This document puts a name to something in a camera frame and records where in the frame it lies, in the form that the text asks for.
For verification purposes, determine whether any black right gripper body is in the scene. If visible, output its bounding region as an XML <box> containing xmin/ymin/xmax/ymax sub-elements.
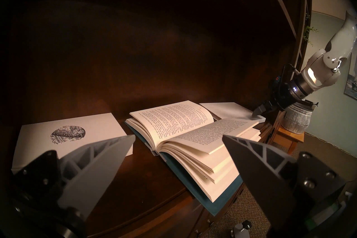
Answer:
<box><xmin>269</xmin><ymin>81</ymin><xmax>296</xmax><ymax>111</ymax></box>

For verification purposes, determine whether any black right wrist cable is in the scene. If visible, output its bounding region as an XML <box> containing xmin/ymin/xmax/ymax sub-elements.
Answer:
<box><xmin>280</xmin><ymin>63</ymin><xmax>301</xmax><ymax>79</ymax></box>

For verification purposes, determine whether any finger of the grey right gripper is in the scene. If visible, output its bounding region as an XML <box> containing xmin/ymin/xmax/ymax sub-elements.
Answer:
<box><xmin>252</xmin><ymin>101</ymin><xmax>275</xmax><ymax>116</ymax></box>

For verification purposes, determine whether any white hardcover book blue spine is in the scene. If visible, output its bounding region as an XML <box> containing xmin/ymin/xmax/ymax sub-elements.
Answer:
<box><xmin>199</xmin><ymin>102</ymin><xmax>266</xmax><ymax>123</ymax></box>

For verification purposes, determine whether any white book round illustration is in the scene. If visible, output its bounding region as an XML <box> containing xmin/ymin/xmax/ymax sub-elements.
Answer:
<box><xmin>12</xmin><ymin>113</ymin><xmax>134</xmax><ymax>175</ymax></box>

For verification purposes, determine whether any clear plastic jar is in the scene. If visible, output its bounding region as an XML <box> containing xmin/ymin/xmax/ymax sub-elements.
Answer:
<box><xmin>282</xmin><ymin>99</ymin><xmax>319</xmax><ymax>135</ymax></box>

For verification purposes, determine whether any black base knob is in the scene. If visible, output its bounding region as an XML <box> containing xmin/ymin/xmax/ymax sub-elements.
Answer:
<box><xmin>231</xmin><ymin>221</ymin><xmax>253</xmax><ymax>238</ymax></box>

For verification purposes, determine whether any small wooden stool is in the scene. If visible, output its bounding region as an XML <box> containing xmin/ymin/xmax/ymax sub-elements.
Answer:
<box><xmin>272</xmin><ymin>126</ymin><xmax>305</xmax><ymax>155</ymax></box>

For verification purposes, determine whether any dark wooden bookshelf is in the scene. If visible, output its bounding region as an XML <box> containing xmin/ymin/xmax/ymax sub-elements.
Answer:
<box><xmin>0</xmin><ymin>0</ymin><xmax>313</xmax><ymax>238</ymax></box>

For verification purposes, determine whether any framed wall picture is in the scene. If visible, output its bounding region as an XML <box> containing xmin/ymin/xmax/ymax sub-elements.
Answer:
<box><xmin>344</xmin><ymin>53</ymin><xmax>357</xmax><ymax>101</ymax></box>

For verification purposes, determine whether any teal cover paperback book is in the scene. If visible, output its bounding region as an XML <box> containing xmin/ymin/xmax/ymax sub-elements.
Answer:
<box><xmin>125</xmin><ymin>100</ymin><xmax>262</xmax><ymax>217</ymax></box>

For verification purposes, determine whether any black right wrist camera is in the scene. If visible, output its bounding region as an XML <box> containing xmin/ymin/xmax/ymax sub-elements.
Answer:
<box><xmin>269</xmin><ymin>73</ymin><xmax>288</xmax><ymax>90</ymax></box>

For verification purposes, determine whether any green plant white pot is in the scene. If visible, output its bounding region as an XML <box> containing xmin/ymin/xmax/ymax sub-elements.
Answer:
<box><xmin>303</xmin><ymin>26</ymin><xmax>319</xmax><ymax>47</ymax></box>

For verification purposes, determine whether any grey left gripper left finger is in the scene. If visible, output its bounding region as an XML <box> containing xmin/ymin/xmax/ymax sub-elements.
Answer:
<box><xmin>13</xmin><ymin>134</ymin><xmax>136</xmax><ymax>222</ymax></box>

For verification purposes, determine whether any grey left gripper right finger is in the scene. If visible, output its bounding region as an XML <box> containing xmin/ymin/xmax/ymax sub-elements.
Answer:
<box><xmin>222</xmin><ymin>135</ymin><xmax>346</xmax><ymax>225</ymax></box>

